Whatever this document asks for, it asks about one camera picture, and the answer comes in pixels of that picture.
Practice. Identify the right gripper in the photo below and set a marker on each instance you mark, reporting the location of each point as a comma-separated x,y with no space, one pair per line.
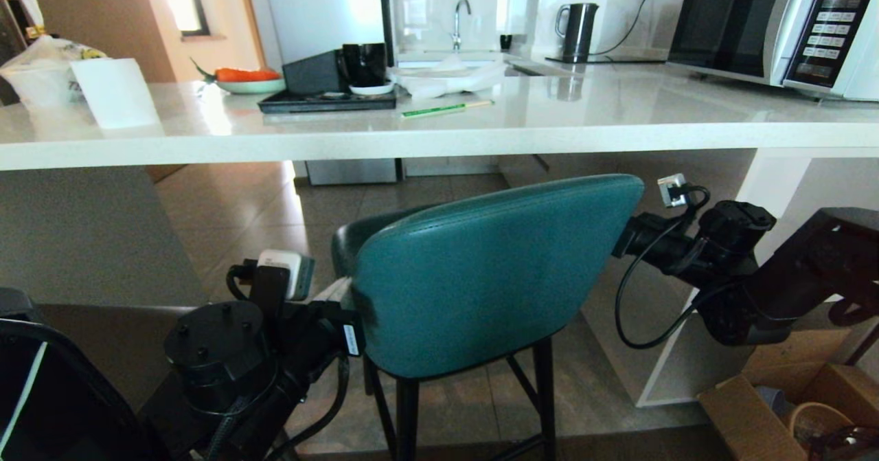
652,238

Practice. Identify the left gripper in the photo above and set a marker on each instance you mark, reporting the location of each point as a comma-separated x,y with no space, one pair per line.
312,330

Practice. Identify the teal bar stool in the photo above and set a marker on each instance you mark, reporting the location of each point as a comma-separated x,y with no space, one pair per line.
481,275

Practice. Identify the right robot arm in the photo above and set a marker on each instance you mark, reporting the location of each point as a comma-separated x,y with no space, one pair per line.
796,275

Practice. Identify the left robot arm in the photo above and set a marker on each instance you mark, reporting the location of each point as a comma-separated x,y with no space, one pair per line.
213,351

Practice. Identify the white kitchen counter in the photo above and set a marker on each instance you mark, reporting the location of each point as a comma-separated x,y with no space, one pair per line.
439,131

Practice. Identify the black tray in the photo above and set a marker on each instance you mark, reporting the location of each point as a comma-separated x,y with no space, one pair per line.
323,102

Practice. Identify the white saucer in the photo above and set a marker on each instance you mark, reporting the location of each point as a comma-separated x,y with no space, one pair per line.
372,90

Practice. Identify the brown cardboard box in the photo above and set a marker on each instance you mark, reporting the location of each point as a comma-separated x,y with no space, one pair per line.
748,420

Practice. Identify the green wrapped chopsticks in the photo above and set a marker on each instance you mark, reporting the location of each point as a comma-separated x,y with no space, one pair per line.
443,109

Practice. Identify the black box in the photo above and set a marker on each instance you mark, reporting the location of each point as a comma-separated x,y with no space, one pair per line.
312,73

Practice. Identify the green plate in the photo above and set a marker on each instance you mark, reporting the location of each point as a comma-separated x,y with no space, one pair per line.
250,86

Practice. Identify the black electric kettle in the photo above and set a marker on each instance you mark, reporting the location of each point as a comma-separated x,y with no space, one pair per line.
580,28

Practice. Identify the black mug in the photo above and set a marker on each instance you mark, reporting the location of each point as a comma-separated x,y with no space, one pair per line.
364,64

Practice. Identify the orange carrot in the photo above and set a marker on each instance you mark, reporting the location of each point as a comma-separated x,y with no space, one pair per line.
247,74

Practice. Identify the silver microwave oven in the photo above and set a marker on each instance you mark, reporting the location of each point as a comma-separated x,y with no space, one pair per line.
748,21

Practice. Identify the white plastic bag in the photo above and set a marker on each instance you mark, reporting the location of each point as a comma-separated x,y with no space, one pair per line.
446,76

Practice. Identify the small black cup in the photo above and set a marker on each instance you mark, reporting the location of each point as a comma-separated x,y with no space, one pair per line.
506,42

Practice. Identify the white refrigerator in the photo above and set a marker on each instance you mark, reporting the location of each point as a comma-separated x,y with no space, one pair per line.
319,7

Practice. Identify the chrome sink faucet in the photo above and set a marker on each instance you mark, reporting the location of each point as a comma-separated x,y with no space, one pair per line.
458,25

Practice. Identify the white paper sheet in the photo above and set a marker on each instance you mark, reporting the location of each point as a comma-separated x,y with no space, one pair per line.
115,93

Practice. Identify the clear plastic bag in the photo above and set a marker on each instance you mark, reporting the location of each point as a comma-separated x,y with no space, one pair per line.
41,69

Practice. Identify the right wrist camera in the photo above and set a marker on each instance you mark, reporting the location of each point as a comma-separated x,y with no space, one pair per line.
671,190

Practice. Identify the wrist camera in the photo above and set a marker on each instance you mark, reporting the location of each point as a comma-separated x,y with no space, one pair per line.
671,190
280,268

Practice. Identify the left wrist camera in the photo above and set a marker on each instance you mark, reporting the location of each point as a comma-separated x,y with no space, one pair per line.
280,268

